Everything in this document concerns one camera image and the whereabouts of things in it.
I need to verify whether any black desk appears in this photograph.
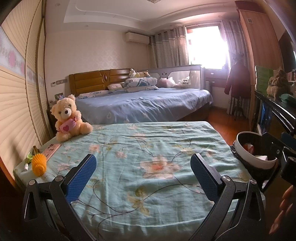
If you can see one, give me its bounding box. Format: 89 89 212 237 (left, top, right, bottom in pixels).
254 90 296 139

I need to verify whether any white bin with black bag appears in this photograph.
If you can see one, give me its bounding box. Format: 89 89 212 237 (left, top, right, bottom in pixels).
231 131 279 186

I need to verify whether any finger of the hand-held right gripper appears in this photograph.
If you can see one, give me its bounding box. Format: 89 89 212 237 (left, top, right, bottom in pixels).
280 132 296 150
261 132 288 164

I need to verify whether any blue cartoon print pillow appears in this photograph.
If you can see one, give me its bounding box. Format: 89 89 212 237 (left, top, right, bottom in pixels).
126 85 160 93

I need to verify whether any tall wooden wardrobe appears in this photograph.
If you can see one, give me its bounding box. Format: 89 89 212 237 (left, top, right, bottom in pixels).
235 1 281 126

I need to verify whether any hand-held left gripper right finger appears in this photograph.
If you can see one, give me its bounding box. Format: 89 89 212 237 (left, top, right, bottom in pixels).
190 153 266 241

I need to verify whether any bed with blue sheet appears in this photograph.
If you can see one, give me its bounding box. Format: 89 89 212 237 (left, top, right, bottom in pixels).
75 88 213 124

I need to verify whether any brown plush toy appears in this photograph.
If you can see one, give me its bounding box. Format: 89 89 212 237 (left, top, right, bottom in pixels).
266 69 289 97

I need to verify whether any green wrapper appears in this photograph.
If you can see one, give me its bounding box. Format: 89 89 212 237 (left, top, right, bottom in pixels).
26 146 41 165

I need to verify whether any beige sliding door wardrobe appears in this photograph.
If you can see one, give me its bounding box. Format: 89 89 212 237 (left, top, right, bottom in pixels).
0 0 53 186

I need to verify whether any white air conditioner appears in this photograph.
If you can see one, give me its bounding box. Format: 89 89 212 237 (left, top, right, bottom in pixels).
125 32 151 45

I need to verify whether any grey drawer cabinet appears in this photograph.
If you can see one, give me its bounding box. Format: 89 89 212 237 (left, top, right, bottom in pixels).
205 68 228 87

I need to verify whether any wooden nightstand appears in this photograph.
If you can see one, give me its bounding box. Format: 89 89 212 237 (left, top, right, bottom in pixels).
46 102 58 137

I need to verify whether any flat blue pillow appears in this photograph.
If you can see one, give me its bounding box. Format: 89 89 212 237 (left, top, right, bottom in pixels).
77 90 114 99

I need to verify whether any beige teddy bear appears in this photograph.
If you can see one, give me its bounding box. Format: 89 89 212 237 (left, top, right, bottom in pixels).
50 94 93 142

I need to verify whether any panda print pillow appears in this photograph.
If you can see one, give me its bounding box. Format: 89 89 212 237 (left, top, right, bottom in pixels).
122 77 159 88

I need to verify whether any grey bed guard rail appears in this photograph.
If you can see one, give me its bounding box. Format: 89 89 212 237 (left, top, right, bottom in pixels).
148 65 205 90

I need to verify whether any pink card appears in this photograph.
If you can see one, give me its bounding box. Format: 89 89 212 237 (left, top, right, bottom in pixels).
43 143 62 160

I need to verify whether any small yellow foam net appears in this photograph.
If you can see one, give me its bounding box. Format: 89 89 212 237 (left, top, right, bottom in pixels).
31 153 47 177

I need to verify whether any stack of green boxes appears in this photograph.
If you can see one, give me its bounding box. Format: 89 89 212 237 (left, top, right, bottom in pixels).
255 65 273 92

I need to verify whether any wooden headboard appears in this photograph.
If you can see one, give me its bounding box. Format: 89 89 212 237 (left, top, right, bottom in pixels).
69 68 133 97

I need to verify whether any bed with floral green sheet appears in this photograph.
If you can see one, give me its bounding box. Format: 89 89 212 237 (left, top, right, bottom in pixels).
13 121 266 237

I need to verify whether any blue box under desk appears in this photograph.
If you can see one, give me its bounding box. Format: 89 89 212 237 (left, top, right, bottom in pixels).
258 102 271 135

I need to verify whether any dark red coat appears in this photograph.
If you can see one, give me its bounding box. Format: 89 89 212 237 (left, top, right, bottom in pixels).
224 61 251 99

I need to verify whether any pink plush toy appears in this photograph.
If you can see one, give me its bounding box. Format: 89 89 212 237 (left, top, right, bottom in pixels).
158 77 176 88

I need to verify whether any white plush toy lying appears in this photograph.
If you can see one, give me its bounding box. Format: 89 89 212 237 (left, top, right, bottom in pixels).
129 68 151 78

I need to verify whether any teal cloth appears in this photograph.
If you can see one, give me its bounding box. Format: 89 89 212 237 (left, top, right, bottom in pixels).
279 94 296 105

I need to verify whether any person's right hand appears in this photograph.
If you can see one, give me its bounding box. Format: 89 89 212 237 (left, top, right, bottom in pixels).
269 185 296 234

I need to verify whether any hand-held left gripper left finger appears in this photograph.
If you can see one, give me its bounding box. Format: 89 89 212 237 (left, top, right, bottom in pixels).
22 153 97 241

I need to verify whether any bright window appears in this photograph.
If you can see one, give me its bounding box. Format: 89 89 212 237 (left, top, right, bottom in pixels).
186 24 228 69

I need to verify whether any black television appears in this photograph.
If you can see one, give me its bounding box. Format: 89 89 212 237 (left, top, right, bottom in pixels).
277 30 296 73

